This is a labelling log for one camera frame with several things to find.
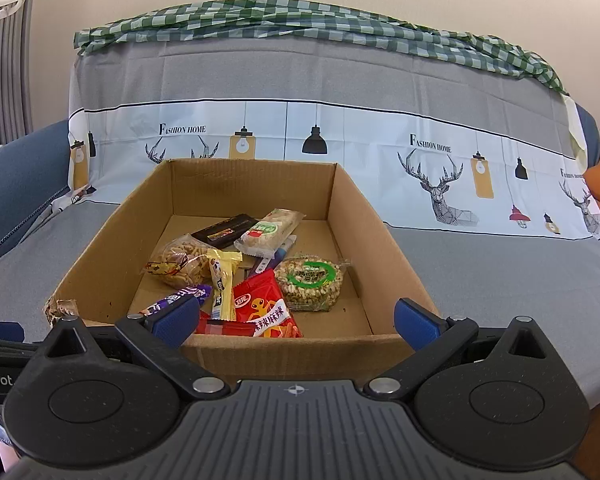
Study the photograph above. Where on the large red snack packet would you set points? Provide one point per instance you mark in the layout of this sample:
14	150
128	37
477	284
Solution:
265	310

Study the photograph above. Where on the grey deer printed sofa cover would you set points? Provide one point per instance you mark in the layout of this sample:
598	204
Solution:
480	270

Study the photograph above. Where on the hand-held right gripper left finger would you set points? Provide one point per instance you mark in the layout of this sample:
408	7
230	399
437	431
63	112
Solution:
175	320

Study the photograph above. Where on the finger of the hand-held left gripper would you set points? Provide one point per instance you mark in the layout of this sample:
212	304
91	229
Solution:
0	330

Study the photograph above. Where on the grey curtain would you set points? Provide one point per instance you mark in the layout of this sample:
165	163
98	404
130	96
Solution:
12	60

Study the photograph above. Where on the magenta snack stick packet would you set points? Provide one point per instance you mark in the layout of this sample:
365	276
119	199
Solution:
280	250

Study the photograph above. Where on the purple snack packet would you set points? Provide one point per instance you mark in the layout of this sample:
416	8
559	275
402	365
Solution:
190	294

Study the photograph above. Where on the round peanut brittle packet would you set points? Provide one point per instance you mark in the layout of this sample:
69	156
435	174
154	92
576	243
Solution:
307	285

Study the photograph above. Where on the black snack packet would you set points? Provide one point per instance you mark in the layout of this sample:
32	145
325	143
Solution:
225	230

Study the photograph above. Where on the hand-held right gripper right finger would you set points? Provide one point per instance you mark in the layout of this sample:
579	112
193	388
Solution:
415	322

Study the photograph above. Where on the clear fried snack bag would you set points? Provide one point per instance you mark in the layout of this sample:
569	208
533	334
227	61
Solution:
180	260

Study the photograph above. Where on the green checked cloth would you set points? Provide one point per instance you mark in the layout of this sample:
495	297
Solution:
280	17

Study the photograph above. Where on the white rice cracker packet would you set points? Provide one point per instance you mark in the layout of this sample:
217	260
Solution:
267	230

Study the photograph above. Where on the small red snack packet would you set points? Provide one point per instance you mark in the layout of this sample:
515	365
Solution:
220	327

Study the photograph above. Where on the brown cardboard box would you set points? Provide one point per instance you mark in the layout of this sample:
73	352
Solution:
350	240

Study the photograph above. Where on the yellow candy packet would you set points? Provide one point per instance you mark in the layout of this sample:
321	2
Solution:
224	285

